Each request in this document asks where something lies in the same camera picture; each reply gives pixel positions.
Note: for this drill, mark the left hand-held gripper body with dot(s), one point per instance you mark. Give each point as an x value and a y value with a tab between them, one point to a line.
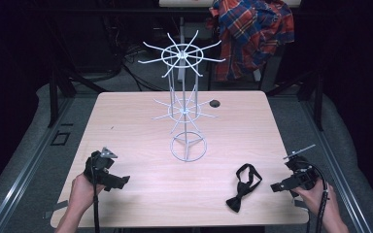
99	166

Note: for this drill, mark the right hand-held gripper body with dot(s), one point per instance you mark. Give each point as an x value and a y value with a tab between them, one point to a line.
301	174

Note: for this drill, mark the black bow tie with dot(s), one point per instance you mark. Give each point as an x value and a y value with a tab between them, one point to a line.
243	189

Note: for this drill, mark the person's right hand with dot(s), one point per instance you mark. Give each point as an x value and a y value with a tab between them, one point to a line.
317	200

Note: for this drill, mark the person's left hand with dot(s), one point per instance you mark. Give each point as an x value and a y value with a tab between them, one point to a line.
83	191

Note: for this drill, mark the wooden table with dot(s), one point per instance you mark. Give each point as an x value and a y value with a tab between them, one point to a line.
136	136

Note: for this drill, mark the grey metal stand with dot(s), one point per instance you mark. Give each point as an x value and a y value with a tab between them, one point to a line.
181	48

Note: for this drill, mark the red blue plaid shirt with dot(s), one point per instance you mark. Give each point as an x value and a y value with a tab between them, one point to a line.
252	35

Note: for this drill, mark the black metal frame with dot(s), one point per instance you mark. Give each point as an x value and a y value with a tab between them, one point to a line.
53	97

